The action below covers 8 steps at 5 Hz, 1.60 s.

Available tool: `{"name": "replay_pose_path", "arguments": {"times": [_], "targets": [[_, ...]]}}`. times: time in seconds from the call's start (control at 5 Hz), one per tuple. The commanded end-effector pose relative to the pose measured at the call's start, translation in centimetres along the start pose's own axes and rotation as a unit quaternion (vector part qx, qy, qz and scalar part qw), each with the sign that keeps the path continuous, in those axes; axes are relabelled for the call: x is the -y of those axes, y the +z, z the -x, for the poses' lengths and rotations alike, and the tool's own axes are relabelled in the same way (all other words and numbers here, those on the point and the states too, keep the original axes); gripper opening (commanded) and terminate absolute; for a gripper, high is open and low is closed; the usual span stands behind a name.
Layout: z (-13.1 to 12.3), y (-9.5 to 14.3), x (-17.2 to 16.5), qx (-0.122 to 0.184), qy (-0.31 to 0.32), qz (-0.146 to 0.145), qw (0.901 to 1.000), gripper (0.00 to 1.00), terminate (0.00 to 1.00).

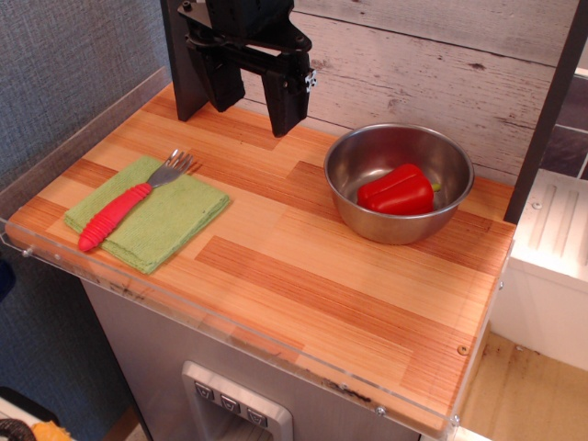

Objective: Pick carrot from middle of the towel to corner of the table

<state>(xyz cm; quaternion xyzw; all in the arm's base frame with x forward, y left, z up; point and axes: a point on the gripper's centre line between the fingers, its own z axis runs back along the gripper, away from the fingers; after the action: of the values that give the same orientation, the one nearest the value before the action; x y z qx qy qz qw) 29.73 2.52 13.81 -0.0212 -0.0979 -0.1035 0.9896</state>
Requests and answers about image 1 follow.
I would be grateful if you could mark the silver dispenser panel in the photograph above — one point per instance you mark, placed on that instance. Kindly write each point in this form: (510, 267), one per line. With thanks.
(225, 410)

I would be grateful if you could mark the stainless steel bowl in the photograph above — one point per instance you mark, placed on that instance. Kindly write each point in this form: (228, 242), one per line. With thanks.
(369, 153)

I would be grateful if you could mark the grey toy fridge cabinet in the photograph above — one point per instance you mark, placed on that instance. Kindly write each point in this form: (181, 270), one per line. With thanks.
(151, 350)

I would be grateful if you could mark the red handled metal fork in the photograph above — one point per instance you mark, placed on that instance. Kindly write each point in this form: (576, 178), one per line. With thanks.
(108, 218)

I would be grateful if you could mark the dark vertical post left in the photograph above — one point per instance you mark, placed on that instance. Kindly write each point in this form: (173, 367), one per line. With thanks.
(190, 96)

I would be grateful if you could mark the dark vertical post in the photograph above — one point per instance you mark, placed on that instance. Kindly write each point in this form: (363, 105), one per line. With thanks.
(568, 62)
(190, 96)

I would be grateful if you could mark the white toy sink unit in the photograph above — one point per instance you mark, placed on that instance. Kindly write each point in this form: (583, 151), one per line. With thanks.
(543, 303)

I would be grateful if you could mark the dark vertical post right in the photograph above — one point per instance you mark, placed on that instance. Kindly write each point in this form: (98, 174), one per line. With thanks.
(568, 62)

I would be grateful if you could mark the green folded towel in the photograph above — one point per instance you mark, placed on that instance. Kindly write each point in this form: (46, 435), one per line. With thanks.
(161, 224)

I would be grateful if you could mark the yellow object bottom left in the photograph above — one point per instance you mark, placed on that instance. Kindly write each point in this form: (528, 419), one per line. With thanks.
(49, 431)

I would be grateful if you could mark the clear acrylic table guard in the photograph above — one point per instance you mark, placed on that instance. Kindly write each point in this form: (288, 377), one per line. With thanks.
(394, 329)

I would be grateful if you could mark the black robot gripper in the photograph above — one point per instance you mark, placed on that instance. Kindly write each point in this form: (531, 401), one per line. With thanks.
(226, 37)

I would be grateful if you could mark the red toy bell pepper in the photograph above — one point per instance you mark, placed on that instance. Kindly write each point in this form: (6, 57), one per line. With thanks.
(402, 192)

